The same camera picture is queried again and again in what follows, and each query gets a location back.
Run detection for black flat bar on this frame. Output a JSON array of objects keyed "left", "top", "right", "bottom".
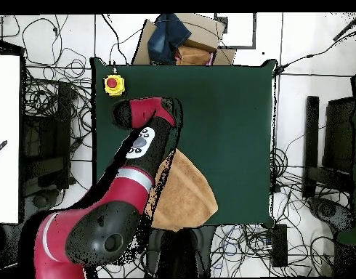
[{"left": 304, "top": 95, "right": 320, "bottom": 200}]

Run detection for black equipment rack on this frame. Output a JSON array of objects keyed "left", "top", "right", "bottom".
[{"left": 20, "top": 81, "right": 74, "bottom": 190}]

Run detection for black cable with connector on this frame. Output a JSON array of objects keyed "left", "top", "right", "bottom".
[{"left": 275, "top": 28, "right": 356, "bottom": 73}]

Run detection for brown cardboard box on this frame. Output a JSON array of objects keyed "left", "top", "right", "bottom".
[{"left": 131, "top": 12, "right": 237, "bottom": 66}]

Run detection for black rod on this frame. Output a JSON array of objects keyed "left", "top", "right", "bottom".
[{"left": 333, "top": 12, "right": 356, "bottom": 41}]

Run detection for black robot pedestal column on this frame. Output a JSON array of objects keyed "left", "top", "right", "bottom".
[{"left": 158, "top": 227, "right": 203, "bottom": 278}]

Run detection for black stand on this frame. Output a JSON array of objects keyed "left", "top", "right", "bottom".
[{"left": 323, "top": 97, "right": 356, "bottom": 175}]

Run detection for blue denim jeans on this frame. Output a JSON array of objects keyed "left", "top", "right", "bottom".
[{"left": 147, "top": 12, "right": 193, "bottom": 65}]

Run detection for white table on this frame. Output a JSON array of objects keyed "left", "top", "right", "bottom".
[{"left": 0, "top": 54, "right": 22, "bottom": 225}]

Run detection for black square frame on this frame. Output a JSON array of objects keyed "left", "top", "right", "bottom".
[{"left": 214, "top": 12, "right": 257, "bottom": 49}]

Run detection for dark green tablecloth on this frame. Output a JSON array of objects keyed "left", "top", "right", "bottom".
[{"left": 89, "top": 57, "right": 278, "bottom": 229}]

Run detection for black pedestal foot with knob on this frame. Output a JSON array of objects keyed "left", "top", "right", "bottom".
[
  {"left": 145, "top": 229, "right": 164, "bottom": 277},
  {"left": 195, "top": 225, "right": 217, "bottom": 277}
]

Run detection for brown folded cloth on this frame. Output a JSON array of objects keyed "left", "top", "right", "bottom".
[{"left": 175, "top": 44, "right": 214, "bottom": 66}]

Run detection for black caster base with cables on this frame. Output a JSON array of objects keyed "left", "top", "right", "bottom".
[
  {"left": 307, "top": 196, "right": 356, "bottom": 233},
  {"left": 24, "top": 187, "right": 61, "bottom": 217}
]

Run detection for black power box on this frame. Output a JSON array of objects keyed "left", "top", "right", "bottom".
[{"left": 271, "top": 223, "right": 288, "bottom": 267}]

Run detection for yellow emergency stop button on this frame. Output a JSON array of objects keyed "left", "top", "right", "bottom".
[{"left": 103, "top": 67, "right": 126, "bottom": 97}]

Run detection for tan terry towel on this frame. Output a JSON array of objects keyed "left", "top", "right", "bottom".
[{"left": 148, "top": 148, "right": 219, "bottom": 233}]

